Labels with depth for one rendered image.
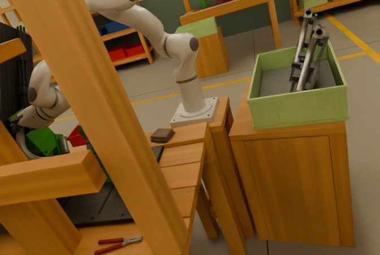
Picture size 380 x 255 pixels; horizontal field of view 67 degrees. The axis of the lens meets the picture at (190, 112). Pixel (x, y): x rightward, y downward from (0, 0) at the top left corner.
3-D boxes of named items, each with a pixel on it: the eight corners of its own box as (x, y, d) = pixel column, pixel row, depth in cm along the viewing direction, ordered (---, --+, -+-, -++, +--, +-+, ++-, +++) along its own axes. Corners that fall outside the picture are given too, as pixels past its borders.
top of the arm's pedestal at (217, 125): (180, 110, 181) (178, 104, 179) (229, 101, 170) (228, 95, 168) (165, 139, 154) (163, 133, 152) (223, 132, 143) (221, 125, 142)
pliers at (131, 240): (94, 256, 90) (93, 253, 90) (99, 242, 95) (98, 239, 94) (141, 246, 88) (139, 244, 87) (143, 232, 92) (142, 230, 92)
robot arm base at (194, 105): (187, 102, 171) (178, 73, 163) (216, 99, 162) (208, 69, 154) (173, 118, 156) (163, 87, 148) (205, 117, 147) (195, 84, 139)
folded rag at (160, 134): (176, 133, 138) (173, 128, 137) (167, 143, 133) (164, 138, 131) (160, 132, 144) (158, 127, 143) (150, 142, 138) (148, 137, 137)
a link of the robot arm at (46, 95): (52, 12, 91) (38, 107, 90) (90, 29, 105) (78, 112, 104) (34, 14, 95) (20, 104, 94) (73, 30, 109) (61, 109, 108)
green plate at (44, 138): (49, 147, 132) (15, 112, 125) (61, 141, 129) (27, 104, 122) (34, 163, 122) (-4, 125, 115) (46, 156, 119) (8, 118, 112)
